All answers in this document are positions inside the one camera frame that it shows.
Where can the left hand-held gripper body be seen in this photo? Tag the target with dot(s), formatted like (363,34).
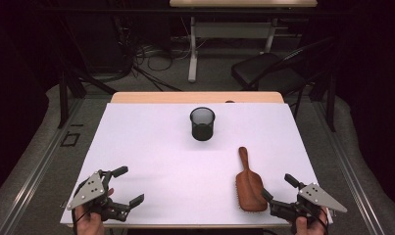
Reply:
(90,191)

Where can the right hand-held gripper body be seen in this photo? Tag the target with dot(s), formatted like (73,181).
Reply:
(319,197)

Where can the brown wooden hairbrush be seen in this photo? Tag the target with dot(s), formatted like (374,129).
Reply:
(250,191)

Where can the black mesh cup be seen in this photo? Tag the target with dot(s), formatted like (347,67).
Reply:
(202,129)

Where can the person's right hand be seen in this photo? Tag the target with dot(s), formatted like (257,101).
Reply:
(312,230)

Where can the person's left hand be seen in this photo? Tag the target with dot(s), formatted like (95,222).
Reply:
(88,225)

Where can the white table sheet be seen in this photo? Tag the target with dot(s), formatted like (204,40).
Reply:
(185,169)

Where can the black metal stand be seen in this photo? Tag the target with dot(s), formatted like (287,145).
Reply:
(63,98)

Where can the black folding chair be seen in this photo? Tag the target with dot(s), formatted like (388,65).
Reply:
(267,70)

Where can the white-legged wooden desk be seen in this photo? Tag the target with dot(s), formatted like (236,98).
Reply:
(231,31)

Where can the grey metal floor rail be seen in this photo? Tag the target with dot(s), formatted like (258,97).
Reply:
(352,182)
(31,176)

